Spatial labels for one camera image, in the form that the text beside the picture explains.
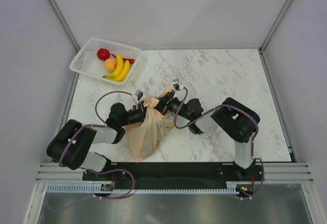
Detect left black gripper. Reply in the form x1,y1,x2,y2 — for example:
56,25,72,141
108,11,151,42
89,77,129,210
120,101,166,127

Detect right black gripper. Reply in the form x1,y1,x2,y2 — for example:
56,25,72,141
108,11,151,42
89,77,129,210
146,90,191,121

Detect peach banana-print plastic bag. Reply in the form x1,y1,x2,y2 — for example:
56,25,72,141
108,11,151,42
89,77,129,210
125,87,174,162

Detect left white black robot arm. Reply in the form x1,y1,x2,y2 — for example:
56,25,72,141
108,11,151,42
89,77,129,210
46,102,146,180

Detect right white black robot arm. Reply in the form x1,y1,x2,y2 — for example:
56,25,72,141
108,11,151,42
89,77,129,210
155,91,260,180

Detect fake yellow banana bunch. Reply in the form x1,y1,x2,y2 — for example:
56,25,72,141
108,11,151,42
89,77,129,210
102,54,131,82

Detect fake red chili pepper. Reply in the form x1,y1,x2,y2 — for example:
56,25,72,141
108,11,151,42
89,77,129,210
111,54,135,64

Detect fake orange fruit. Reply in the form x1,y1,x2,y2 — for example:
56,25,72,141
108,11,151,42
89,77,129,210
104,58,117,72

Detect white plastic fruit basket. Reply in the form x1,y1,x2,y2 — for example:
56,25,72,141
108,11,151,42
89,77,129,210
69,38,146,86

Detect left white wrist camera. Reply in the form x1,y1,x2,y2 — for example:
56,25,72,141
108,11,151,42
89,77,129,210
132,89,143,104

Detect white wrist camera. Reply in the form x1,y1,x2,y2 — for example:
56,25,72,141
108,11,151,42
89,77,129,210
132,89,143,104
172,78,182,92

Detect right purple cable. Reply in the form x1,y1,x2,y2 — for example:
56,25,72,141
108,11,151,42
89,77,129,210
173,86,264,163

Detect purple cable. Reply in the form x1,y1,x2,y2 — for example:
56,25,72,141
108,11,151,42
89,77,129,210
58,90,136,175
173,86,264,163

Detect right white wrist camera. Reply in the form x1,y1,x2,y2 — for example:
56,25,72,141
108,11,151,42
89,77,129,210
172,78,182,92

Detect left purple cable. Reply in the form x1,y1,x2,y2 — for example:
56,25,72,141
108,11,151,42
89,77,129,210
58,90,136,175

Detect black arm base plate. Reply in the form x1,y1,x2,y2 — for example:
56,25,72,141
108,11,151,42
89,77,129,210
81,161,265,190

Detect white slotted cable duct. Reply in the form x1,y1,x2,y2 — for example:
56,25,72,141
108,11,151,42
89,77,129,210
46,182,239,194

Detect aluminium frame rail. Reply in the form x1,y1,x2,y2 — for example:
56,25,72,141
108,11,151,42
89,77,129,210
36,162,314,184

